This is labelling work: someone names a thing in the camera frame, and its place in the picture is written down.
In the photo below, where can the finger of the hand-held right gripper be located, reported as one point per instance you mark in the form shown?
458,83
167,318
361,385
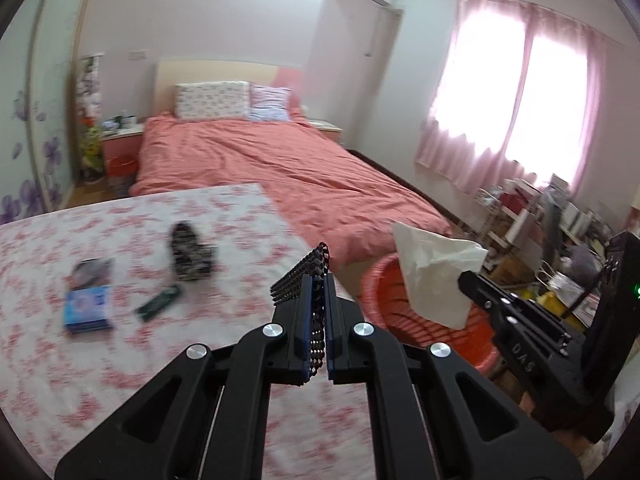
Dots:
510,310

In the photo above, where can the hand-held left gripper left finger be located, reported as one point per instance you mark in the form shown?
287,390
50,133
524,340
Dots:
303,310

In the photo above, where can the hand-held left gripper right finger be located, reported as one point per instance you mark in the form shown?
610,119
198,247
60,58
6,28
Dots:
332,320

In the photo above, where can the black floral cloth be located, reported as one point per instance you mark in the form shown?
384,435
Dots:
190,255
295,275

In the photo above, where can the orange plastic laundry basket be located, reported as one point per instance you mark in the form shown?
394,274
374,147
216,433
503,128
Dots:
395,310

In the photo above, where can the white paper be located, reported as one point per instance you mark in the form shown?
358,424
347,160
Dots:
435,270

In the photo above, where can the bed with coral duvet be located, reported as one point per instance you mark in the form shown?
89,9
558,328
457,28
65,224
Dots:
275,170

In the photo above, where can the dark green wrapper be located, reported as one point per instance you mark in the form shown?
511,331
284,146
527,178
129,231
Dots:
159,302

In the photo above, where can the striped pink pillow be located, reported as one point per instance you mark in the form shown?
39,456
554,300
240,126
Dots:
271,104

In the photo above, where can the pink curtain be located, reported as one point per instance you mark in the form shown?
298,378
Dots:
515,100

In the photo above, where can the blue snack packet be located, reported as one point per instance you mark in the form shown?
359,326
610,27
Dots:
89,309

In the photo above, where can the dark shiny wrapper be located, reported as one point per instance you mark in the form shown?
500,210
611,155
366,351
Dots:
92,271

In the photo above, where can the red waste bin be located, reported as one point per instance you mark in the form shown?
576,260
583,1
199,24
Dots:
121,175

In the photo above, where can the floral pillow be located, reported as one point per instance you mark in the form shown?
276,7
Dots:
212,101

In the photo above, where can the pink nightstand with mugs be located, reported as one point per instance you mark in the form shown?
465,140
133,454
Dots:
122,142

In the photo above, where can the cream pink headboard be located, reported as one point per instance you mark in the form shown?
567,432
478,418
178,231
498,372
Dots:
215,71

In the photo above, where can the mug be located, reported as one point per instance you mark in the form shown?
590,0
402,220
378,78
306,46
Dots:
127,121

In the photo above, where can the yellow plush toy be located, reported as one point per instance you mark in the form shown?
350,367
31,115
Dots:
92,147

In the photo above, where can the hanging plush toy organizer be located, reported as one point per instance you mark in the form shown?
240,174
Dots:
90,90

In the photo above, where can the wardrobe with purple flower doors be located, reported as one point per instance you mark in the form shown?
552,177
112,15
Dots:
30,135

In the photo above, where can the white wall outlet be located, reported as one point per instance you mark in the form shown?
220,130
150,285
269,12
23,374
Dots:
138,53

